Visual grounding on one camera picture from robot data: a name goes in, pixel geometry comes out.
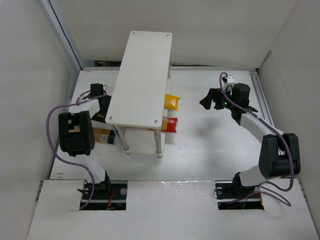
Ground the red spaghetti bag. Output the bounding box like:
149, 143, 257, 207
160, 116, 179, 133

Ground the white two-tier shelf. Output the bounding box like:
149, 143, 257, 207
105, 30, 173, 159

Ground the yellow spaghetti bag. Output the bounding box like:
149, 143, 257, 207
164, 94, 181, 111

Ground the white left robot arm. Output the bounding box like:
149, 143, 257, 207
58, 83, 112, 200

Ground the blue-ended spaghetti box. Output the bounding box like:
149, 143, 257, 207
93, 127, 116, 145

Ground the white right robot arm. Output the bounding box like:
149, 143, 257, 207
199, 82, 301, 201

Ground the brown spaghetti box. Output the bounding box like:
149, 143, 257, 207
95, 113, 106, 122

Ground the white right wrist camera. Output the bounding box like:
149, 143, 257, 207
222, 75, 236, 93

